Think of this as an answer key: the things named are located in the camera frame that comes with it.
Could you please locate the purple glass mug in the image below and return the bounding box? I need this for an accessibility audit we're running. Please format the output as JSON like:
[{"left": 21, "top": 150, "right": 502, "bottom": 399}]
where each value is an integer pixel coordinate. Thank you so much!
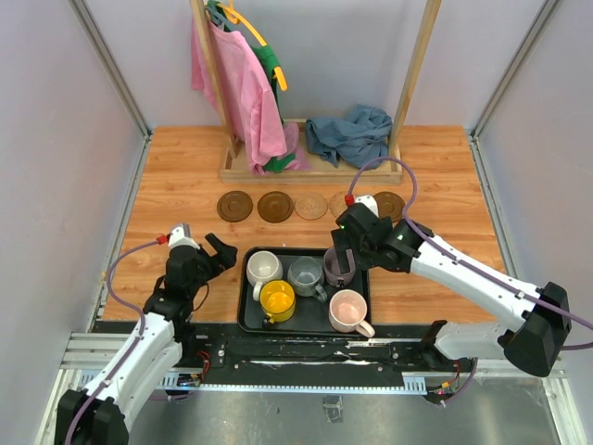
[{"left": 322, "top": 248, "right": 356, "bottom": 288}]

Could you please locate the woven rattan coaster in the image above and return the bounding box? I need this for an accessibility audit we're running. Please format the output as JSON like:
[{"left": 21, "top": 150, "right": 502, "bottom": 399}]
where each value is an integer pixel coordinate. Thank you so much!
[
  {"left": 295, "top": 192, "right": 328, "bottom": 221},
  {"left": 328, "top": 191, "right": 347, "bottom": 219}
]

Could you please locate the brown wooden coaster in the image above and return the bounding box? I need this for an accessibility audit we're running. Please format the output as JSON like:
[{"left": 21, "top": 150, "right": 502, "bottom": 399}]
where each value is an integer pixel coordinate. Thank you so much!
[
  {"left": 217, "top": 190, "right": 253, "bottom": 223},
  {"left": 373, "top": 191, "right": 406, "bottom": 224},
  {"left": 258, "top": 191, "right": 295, "bottom": 223}
]

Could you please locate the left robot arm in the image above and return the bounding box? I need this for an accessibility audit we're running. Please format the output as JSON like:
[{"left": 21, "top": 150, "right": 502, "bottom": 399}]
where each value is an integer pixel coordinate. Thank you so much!
[{"left": 54, "top": 224, "right": 237, "bottom": 444}]

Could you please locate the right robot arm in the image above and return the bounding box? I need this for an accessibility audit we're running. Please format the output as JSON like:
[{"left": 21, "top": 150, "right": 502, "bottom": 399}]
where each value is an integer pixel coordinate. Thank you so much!
[{"left": 332, "top": 203, "right": 572, "bottom": 377}]

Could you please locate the white speckled mug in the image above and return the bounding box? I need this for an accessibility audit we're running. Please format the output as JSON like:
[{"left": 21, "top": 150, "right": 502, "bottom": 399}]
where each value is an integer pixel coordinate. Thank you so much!
[{"left": 246, "top": 250, "right": 284, "bottom": 301}]

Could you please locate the grey mug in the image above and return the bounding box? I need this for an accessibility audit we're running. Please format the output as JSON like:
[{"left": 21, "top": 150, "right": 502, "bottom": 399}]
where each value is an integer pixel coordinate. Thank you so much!
[{"left": 287, "top": 256, "right": 328, "bottom": 303}]

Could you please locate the pink mug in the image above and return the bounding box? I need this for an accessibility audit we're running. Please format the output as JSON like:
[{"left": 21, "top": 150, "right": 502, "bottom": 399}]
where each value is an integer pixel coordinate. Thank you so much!
[{"left": 329, "top": 289, "right": 375, "bottom": 338}]

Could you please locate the yellow mug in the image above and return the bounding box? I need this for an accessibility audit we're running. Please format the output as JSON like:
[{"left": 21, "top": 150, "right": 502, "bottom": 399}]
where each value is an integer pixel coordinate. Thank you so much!
[{"left": 259, "top": 280, "right": 297, "bottom": 327}]

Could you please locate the black plastic tray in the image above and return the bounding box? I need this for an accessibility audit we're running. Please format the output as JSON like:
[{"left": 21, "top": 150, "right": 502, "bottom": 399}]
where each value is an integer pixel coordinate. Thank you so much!
[{"left": 237, "top": 247, "right": 358, "bottom": 337}]

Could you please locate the wooden clothes rack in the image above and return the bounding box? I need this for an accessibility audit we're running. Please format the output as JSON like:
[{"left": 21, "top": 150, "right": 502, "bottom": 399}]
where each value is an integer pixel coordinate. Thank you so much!
[{"left": 190, "top": 1, "right": 441, "bottom": 184}]

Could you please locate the blue crumpled cloth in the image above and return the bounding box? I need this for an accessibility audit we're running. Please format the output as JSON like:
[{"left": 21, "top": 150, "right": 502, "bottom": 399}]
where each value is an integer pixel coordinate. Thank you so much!
[{"left": 305, "top": 105, "right": 393, "bottom": 168}]

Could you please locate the pink shirt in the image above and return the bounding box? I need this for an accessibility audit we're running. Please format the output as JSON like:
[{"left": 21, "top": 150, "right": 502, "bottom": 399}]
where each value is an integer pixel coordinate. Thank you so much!
[{"left": 210, "top": 11, "right": 311, "bottom": 174}]

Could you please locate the green garment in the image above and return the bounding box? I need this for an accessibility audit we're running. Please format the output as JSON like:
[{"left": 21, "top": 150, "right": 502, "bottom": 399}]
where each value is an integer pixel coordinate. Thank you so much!
[{"left": 206, "top": 1, "right": 298, "bottom": 174}]

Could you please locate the yellow clothes hanger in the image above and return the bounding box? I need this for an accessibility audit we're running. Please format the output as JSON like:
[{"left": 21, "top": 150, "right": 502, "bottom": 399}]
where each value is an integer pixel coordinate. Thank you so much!
[{"left": 218, "top": 1, "right": 288, "bottom": 92}]

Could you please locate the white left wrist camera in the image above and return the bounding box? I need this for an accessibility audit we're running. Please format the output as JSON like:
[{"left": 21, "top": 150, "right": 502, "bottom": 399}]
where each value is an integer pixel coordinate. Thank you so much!
[{"left": 168, "top": 223, "right": 199, "bottom": 249}]

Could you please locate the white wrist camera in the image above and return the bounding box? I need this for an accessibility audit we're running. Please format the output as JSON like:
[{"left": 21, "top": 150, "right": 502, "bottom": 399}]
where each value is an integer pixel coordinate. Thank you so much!
[
  {"left": 355, "top": 195, "right": 379, "bottom": 217},
  {"left": 168, "top": 223, "right": 199, "bottom": 249}
]

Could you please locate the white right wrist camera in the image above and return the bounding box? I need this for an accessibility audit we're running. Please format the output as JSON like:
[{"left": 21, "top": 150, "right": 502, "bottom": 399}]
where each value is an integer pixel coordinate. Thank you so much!
[{"left": 355, "top": 195, "right": 379, "bottom": 217}]

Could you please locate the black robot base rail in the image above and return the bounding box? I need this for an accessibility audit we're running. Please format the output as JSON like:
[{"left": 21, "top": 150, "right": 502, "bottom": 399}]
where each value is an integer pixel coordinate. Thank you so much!
[{"left": 175, "top": 323, "right": 474, "bottom": 388}]

